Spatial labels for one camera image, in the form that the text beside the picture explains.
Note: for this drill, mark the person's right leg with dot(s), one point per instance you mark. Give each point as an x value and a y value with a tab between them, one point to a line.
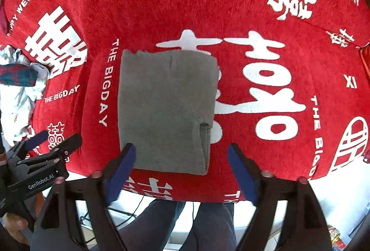
212	227

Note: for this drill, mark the colourful small packet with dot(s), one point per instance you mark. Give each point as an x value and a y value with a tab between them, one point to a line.
336	238

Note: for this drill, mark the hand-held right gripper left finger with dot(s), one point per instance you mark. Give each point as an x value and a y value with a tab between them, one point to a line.
121	172

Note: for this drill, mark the red fabric item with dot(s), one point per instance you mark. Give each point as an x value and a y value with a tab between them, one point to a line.
365	60

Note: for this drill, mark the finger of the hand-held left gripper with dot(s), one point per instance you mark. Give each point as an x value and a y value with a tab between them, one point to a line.
34	139
68	144

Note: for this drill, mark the person's left leg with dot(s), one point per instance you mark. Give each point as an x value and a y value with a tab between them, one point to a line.
150	225

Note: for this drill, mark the white floral cloth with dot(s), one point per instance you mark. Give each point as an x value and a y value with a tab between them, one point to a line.
17	112

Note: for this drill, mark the dark plaid cloth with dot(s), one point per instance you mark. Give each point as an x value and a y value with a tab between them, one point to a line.
16	75

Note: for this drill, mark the person's left hand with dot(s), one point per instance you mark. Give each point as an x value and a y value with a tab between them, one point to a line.
16	229

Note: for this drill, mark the red printed blanket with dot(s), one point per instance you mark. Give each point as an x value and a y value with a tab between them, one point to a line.
173	8

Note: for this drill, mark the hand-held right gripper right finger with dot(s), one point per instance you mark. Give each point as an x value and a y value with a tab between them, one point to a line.
242	174

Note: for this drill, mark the grey small garment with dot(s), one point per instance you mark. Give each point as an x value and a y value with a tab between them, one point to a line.
164	112

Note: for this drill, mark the person's leg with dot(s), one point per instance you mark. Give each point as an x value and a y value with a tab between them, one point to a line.
212	227
150	225

